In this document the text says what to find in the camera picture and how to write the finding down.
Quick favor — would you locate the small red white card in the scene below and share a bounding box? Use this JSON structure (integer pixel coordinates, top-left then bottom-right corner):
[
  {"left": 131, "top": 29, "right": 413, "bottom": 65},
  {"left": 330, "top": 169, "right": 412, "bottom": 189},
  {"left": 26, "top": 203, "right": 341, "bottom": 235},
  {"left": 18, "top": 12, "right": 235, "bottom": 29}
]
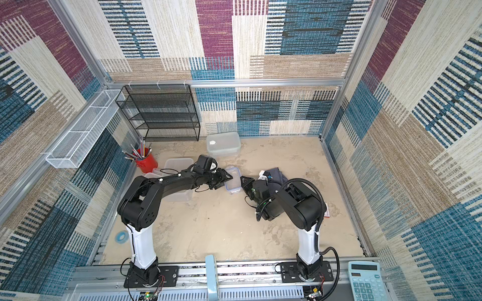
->
[{"left": 324, "top": 204, "right": 330, "bottom": 218}]

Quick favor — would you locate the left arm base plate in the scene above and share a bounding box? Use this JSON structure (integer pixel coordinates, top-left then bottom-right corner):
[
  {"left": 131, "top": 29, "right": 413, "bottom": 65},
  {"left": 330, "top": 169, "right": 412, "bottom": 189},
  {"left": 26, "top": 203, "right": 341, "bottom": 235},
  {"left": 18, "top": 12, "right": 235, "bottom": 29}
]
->
[{"left": 124, "top": 265, "right": 179, "bottom": 289}]

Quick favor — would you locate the aluminium front rail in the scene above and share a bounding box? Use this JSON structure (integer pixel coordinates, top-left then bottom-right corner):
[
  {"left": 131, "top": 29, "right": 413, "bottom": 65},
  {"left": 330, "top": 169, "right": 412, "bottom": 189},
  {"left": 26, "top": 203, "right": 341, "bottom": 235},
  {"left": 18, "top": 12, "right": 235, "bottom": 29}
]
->
[{"left": 63, "top": 257, "right": 381, "bottom": 301}]

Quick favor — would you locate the black corrugated cable conduit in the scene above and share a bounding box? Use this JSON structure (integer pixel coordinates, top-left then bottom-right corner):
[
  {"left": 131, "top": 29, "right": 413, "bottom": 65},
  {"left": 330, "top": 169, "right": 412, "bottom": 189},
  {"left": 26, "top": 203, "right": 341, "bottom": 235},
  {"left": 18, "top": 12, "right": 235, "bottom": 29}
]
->
[{"left": 255, "top": 177, "right": 341, "bottom": 301}]

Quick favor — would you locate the dark blue cloth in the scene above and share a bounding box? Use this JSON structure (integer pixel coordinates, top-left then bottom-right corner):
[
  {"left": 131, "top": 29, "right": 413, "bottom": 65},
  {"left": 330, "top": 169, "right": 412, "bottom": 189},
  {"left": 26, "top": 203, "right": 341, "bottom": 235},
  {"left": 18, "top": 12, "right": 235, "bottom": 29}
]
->
[{"left": 267, "top": 168, "right": 288, "bottom": 187}]

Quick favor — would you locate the light blue rail clamp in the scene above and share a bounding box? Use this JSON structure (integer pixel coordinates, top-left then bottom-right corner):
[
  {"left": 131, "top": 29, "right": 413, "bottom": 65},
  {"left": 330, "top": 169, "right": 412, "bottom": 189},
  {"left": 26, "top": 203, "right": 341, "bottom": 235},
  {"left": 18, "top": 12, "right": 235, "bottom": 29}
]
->
[{"left": 205, "top": 255, "right": 219, "bottom": 301}]

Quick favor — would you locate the small blue-rimmed lunch box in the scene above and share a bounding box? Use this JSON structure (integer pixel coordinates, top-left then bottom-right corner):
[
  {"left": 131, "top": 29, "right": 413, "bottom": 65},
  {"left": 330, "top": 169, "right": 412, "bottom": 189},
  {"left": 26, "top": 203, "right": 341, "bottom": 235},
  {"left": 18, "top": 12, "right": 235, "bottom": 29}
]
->
[{"left": 225, "top": 166, "right": 242, "bottom": 194}]

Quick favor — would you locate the red pen cup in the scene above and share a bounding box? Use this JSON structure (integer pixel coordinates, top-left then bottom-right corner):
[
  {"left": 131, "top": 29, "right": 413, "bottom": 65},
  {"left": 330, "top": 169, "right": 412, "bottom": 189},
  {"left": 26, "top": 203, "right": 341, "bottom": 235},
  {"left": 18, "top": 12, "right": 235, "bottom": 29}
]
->
[{"left": 134, "top": 147, "right": 158, "bottom": 174}]

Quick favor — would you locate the lidded green-tinted lunch box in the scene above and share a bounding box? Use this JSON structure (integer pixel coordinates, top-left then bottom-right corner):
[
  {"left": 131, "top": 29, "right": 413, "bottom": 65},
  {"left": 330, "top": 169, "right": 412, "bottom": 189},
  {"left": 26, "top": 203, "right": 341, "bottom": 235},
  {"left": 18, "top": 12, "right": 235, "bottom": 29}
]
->
[{"left": 206, "top": 132, "right": 242, "bottom": 158}]

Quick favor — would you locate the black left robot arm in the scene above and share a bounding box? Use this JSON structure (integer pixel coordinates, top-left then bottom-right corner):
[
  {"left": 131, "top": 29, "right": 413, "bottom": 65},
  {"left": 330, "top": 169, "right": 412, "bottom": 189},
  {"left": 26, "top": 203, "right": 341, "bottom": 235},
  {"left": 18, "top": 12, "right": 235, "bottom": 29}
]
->
[{"left": 117, "top": 168, "right": 233, "bottom": 286}]

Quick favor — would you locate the large clear plastic lunch box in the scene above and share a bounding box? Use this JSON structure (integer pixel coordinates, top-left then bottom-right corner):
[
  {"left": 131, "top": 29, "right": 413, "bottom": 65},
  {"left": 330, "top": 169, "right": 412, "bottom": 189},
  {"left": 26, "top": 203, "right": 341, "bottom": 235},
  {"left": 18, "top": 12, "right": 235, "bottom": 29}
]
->
[{"left": 144, "top": 158, "right": 194, "bottom": 203}]

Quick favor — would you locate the light blue calculator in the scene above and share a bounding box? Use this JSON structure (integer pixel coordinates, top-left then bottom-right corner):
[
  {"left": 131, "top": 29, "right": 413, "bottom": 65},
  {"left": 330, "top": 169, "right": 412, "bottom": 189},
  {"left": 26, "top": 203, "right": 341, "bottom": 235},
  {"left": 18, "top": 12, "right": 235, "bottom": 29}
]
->
[{"left": 348, "top": 261, "right": 389, "bottom": 301}]

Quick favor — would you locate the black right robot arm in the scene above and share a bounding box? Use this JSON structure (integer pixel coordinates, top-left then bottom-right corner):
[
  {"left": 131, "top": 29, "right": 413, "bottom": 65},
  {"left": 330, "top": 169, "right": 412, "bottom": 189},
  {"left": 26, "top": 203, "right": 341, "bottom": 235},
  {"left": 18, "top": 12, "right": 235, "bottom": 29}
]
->
[{"left": 240, "top": 176, "right": 326, "bottom": 281}]

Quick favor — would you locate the blue tape roll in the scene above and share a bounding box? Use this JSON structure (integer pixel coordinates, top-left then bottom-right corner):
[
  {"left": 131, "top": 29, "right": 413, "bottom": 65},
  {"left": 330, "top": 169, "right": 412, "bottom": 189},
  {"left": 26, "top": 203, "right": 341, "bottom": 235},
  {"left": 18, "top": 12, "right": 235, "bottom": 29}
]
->
[{"left": 114, "top": 230, "right": 129, "bottom": 244}]

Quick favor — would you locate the black mesh shelf rack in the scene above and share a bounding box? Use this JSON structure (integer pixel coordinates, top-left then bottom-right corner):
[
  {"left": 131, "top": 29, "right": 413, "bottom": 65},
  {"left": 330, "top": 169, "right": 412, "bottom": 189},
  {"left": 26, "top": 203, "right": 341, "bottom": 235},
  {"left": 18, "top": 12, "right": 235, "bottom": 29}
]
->
[{"left": 115, "top": 84, "right": 201, "bottom": 142}]

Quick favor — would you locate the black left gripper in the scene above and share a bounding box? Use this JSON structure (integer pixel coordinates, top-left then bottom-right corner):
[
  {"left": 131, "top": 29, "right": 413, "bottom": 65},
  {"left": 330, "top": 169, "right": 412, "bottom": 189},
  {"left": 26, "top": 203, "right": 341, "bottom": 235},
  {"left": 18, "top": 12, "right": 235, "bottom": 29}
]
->
[{"left": 205, "top": 170, "right": 236, "bottom": 192}]

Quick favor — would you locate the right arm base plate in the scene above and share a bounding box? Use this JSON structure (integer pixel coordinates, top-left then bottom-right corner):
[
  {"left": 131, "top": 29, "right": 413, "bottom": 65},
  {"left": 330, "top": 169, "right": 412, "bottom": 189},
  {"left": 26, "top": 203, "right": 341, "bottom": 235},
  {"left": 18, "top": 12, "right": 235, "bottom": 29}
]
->
[{"left": 275, "top": 260, "right": 335, "bottom": 283}]

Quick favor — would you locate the white mesh wall basket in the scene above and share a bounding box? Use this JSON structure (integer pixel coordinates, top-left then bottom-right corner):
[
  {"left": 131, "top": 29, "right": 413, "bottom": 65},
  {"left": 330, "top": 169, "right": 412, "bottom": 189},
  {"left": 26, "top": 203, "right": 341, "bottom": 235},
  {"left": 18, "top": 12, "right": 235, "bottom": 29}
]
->
[{"left": 46, "top": 90, "right": 120, "bottom": 169}]

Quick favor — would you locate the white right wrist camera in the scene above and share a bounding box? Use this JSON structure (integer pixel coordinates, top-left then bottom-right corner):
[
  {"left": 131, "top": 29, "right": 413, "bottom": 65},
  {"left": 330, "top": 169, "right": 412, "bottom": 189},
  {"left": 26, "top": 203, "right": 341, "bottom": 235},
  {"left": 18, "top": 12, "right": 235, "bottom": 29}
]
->
[{"left": 258, "top": 170, "right": 273, "bottom": 182}]

